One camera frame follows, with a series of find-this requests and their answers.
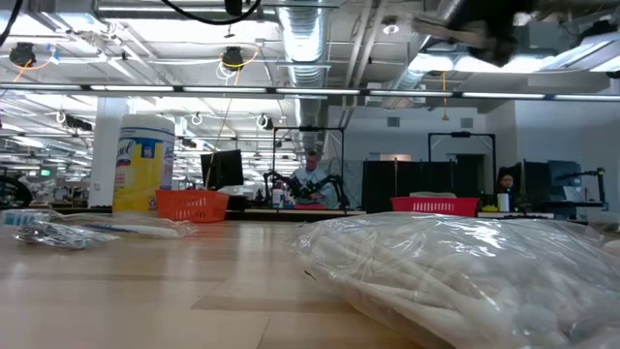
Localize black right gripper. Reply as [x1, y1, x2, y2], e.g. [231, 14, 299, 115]
[448, 0, 540, 68]

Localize black jointed stand arm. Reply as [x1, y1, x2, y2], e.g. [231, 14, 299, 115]
[556, 167, 608, 210]

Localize white ceiling light fixture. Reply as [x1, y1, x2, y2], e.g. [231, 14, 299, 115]
[408, 50, 554, 76]

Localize person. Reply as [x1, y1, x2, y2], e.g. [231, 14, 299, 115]
[496, 172, 517, 195]
[289, 149, 335, 207]

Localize black background equipment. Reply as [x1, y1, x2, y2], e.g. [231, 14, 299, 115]
[497, 159, 583, 213]

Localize black curtain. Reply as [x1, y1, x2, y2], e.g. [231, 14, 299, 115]
[361, 159, 485, 213]

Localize red plastic basket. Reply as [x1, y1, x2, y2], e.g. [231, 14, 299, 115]
[389, 196, 481, 218]

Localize grey cover sheet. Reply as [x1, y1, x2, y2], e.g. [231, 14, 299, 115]
[314, 157, 364, 210]

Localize background table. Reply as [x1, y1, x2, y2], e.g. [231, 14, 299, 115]
[226, 207, 367, 218]

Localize long led light bar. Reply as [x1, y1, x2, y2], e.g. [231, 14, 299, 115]
[0, 81, 620, 102]

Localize black monitor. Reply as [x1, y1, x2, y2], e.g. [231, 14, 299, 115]
[200, 148, 245, 193]

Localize orange plastic basket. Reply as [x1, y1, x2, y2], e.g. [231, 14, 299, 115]
[154, 188, 231, 224]

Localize Lysol wipes canister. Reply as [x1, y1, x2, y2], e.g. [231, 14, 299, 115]
[111, 113, 176, 214]

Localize bagged blue white toothbrush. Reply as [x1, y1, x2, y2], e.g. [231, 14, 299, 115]
[0, 207, 198, 240]

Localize white pillar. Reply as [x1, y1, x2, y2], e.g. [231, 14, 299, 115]
[87, 96, 133, 208]

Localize bagged silver nail clipper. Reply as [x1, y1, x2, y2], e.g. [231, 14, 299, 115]
[13, 220, 122, 251]

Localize black background rig frame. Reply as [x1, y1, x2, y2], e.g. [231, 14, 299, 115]
[271, 125, 347, 210]
[427, 131, 498, 205]

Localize silver spiral ventilation duct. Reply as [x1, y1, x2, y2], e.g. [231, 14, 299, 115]
[382, 67, 427, 111]
[275, 0, 335, 156]

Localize black ceiling cable reel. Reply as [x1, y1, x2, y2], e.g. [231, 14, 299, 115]
[220, 46, 246, 73]
[8, 41, 38, 68]

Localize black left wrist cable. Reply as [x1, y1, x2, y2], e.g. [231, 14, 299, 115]
[159, 0, 263, 26]

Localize black hanging cable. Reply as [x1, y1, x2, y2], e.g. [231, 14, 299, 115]
[0, 0, 24, 48]

